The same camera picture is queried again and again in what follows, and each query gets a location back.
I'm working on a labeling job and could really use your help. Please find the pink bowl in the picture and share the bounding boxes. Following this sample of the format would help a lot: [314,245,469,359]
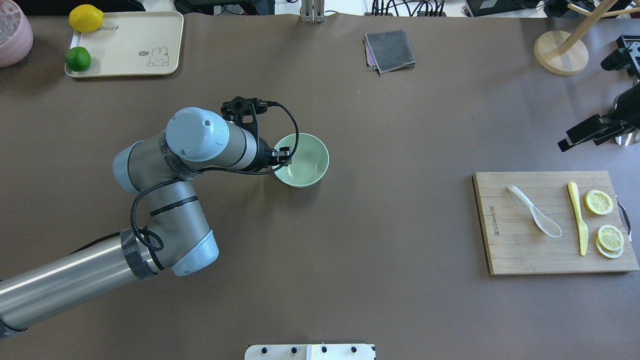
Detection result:
[0,0,34,68]

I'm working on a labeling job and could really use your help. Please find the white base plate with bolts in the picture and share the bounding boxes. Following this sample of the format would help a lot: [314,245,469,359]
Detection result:
[244,342,377,360]

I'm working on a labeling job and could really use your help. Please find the grey folded cloth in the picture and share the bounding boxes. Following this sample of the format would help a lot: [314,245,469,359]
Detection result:
[363,29,416,75]

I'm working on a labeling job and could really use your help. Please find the stacked lemon slices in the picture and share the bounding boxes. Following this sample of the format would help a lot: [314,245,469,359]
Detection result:
[595,224,625,259]

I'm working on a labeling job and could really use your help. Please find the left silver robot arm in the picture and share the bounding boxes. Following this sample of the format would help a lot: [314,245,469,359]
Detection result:
[1,96,298,338]

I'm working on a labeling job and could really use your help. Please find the steel scoop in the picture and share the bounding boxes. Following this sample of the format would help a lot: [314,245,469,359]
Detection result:
[614,85,640,146]

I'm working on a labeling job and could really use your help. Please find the white ceramic spoon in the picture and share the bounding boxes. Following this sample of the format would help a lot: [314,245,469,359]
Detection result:
[506,185,563,239]

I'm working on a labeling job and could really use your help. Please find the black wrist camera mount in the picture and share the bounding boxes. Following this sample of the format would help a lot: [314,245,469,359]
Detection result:
[221,96,270,142]
[599,34,640,80]

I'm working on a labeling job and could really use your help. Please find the lemon slice near handle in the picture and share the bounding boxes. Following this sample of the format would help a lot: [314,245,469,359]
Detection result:
[583,189,614,215]

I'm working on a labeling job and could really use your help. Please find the light green bowl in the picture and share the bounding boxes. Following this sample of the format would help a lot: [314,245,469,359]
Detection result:
[274,133,330,188]

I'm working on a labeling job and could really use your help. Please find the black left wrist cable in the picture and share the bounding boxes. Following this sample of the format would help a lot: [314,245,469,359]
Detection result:
[130,100,301,253]

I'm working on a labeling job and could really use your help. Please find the beige rabbit tray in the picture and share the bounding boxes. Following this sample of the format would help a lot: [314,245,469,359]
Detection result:
[64,11,185,78]

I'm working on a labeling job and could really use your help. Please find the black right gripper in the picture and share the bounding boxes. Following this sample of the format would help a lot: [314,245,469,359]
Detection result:
[557,88,640,153]

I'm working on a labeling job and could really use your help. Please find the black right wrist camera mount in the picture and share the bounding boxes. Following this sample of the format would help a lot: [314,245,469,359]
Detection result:
[599,34,640,80]

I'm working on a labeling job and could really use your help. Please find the aluminium frame post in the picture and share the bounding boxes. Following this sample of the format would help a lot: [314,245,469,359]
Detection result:
[300,0,326,24]

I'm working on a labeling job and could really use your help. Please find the bamboo cutting board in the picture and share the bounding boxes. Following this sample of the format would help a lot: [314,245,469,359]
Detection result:
[472,170,639,275]

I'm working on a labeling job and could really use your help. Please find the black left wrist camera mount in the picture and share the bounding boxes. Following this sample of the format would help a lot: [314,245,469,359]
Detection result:
[221,96,270,142]

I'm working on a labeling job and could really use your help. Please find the wooden mug tree stand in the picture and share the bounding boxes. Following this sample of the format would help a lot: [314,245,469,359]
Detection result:
[533,0,640,76]

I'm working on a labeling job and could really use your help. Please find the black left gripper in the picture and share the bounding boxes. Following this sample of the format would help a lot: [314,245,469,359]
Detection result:
[254,137,293,174]

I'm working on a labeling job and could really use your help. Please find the yellow lemon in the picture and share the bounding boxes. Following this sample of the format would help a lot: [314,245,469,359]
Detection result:
[68,4,105,33]

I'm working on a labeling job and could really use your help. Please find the yellow plastic knife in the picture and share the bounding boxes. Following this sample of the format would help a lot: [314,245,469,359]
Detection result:
[567,181,589,256]

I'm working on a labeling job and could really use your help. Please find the green lime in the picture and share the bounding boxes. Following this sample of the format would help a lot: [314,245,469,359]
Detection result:
[65,47,92,72]

